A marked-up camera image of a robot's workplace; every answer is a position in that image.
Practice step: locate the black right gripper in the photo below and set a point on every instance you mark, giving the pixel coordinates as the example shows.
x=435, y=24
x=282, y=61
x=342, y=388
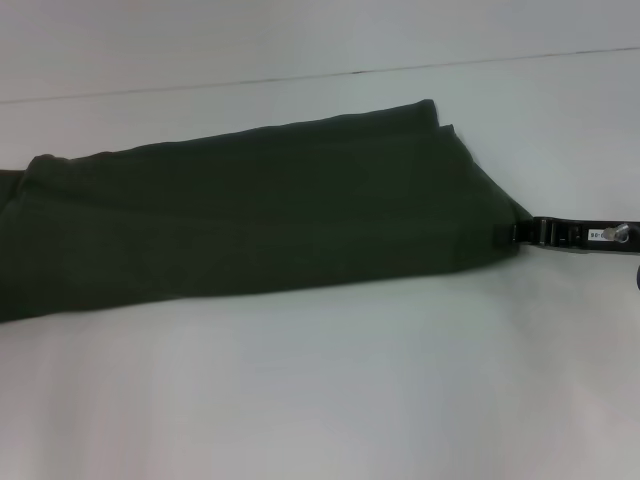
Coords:
x=580, y=234

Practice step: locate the dark green FREE t-shirt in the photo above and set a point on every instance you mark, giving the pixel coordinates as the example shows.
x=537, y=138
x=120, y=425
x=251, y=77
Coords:
x=275, y=210

